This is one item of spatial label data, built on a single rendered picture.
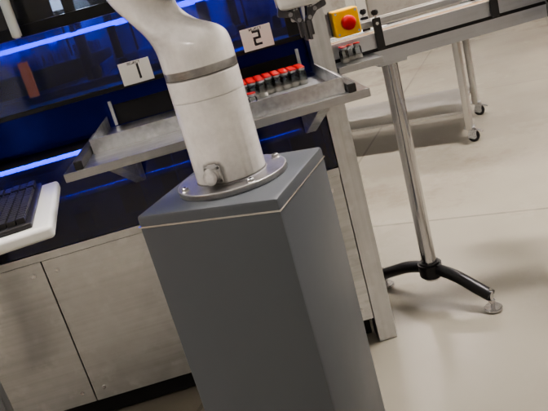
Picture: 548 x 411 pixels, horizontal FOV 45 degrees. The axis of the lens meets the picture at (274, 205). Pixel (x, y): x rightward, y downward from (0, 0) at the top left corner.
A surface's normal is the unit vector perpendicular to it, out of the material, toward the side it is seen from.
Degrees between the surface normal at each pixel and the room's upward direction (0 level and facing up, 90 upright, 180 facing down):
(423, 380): 0
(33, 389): 90
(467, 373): 0
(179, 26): 31
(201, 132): 90
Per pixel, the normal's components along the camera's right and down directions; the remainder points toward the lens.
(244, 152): 0.60, 0.11
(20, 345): 0.12, 0.29
